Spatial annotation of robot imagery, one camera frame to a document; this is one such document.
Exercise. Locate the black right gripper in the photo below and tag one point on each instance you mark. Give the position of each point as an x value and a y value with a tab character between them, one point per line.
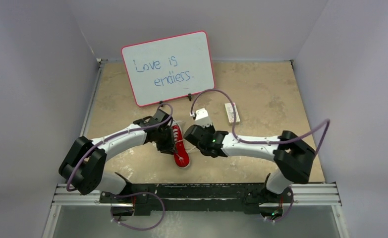
192	138

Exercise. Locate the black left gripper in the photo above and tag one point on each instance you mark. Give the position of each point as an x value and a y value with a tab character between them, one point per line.
168	147

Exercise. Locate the white shoelace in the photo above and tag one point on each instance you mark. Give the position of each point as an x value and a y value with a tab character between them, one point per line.
181	125

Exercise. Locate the red canvas sneaker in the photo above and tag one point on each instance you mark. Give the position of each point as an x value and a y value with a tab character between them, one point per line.
181	156

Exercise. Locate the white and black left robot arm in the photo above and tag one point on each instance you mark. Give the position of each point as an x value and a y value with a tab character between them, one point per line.
84	165

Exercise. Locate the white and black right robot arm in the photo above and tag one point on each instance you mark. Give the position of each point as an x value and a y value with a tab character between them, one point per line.
293	156

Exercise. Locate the small white cardboard box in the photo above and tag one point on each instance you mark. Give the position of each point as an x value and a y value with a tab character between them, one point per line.
232	113

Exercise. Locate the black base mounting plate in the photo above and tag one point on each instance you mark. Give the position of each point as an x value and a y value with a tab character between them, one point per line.
248	198

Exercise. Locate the pink framed whiteboard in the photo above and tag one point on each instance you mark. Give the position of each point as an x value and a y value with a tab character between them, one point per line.
169	68

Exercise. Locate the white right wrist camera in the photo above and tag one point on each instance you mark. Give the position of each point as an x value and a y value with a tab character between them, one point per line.
201	118

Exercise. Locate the aluminium frame rail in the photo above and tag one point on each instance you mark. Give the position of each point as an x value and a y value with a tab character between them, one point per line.
314	194

